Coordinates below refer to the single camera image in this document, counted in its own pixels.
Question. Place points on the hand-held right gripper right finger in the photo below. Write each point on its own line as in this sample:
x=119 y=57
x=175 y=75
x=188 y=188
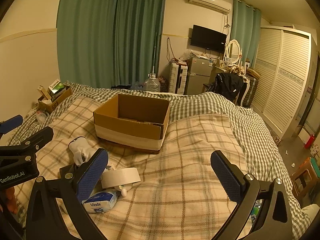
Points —
x=225 y=177

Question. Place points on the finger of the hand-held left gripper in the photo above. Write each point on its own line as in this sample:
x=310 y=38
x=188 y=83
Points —
x=11 y=124
x=37 y=138

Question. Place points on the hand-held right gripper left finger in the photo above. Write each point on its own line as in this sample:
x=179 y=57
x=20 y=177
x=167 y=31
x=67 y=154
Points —
x=92 y=176

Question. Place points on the blue white tissue pack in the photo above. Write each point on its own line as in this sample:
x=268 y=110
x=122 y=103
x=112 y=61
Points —
x=100 y=202

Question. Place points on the white tape roll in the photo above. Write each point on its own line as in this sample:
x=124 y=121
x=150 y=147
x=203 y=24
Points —
x=120 y=178

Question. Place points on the white sock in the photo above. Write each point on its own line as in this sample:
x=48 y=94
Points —
x=80 y=150

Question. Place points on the small white plastic item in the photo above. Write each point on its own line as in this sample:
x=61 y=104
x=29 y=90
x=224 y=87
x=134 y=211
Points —
x=124 y=191

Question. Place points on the person's left hand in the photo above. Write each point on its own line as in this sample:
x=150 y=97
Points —
x=11 y=201

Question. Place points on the small clear bottle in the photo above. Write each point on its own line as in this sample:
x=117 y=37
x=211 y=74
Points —
x=41 y=117

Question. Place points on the small cardboard box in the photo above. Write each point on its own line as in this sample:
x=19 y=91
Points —
x=58 y=100

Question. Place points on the green white carton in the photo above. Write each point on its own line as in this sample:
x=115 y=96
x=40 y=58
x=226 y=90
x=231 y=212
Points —
x=56 y=86

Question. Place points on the wooden stool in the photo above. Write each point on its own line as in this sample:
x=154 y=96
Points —
x=300 y=177

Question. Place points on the green checked duvet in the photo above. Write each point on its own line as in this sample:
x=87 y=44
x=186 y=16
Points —
x=215 y=102

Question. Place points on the brown suitcase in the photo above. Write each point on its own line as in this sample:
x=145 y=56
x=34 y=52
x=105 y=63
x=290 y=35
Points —
x=251 y=92

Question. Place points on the red fire extinguisher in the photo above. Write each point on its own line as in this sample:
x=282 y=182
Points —
x=309 y=142

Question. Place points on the dark chair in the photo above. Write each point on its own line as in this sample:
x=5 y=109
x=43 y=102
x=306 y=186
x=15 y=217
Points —
x=207 y=87

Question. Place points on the black jacket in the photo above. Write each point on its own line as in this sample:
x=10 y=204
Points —
x=228 y=85

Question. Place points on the small silver fridge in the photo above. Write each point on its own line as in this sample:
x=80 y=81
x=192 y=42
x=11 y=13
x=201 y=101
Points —
x=198 y=77

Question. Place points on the blond wig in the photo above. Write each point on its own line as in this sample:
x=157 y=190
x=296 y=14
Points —
x=236 y=69

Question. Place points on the large clear water bottle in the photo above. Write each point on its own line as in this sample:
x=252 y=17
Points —
x=152 y=85

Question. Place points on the white ribbed suitcase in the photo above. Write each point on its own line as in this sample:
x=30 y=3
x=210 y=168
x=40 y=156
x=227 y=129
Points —
x=175 y=78

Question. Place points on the dark patterned bag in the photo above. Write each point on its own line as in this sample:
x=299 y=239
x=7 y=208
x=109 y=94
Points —
x=163 y=85

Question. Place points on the white louvered wardrobe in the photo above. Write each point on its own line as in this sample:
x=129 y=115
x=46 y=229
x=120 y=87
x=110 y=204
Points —
x=282 y=80

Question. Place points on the wide green curtain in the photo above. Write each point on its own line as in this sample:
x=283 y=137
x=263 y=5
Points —
x=85 y=30

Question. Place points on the oval white vanity mirror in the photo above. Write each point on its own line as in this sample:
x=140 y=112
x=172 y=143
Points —
x=233 y=50

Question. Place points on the clear plastic bag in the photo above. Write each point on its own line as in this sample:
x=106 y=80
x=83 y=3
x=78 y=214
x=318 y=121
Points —
x=186 y=55

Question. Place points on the white pole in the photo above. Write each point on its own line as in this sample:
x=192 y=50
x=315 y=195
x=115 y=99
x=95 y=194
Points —
x=154 y=55

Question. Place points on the narrow green curtain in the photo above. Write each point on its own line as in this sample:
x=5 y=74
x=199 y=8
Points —
x=243 y=30

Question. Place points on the white air conditioner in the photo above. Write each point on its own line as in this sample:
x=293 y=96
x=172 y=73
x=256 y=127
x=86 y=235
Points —
x=210 y=1

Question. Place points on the black wall television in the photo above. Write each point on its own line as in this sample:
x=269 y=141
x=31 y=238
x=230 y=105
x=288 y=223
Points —
x=207 y=38

